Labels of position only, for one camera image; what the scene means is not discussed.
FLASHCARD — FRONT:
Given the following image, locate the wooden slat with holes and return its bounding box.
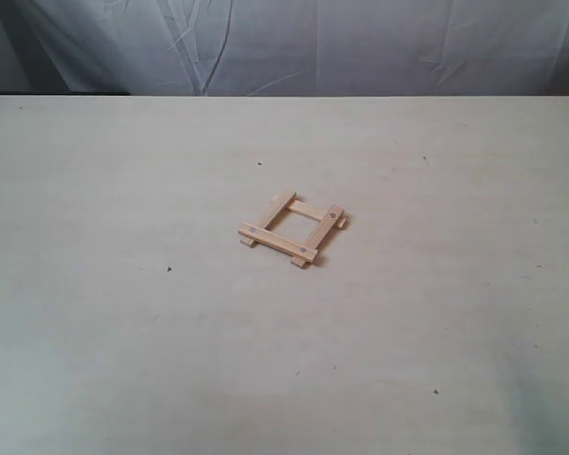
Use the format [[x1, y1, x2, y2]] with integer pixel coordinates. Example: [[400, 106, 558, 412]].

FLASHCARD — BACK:
[[303, 205, 344, 249], [238, 223, 318, 263]]

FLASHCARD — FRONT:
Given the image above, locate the white backdrop cloth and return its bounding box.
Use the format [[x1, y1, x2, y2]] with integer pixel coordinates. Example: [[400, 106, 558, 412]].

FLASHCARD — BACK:
[[0, 1, 569, 97]]

